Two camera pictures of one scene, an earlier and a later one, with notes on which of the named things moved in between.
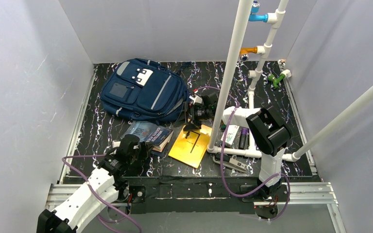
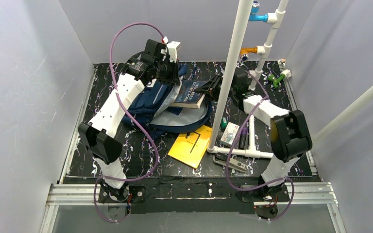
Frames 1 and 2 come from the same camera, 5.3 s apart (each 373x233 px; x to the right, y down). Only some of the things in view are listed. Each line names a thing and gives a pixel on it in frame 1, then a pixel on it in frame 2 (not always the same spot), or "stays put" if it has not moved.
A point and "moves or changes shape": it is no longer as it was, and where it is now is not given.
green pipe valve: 276,80 stays put
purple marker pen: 244,131 stays put
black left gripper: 143,147 to 172,76
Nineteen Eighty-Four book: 157,137 to 187,96
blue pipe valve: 253,16 stays put
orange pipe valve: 244,52 stays put
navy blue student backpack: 144,90 moves or changes shape
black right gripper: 193,112 to 217,86
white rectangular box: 232,130 stays put
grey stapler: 232,163 stays put
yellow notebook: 191,147 stays put
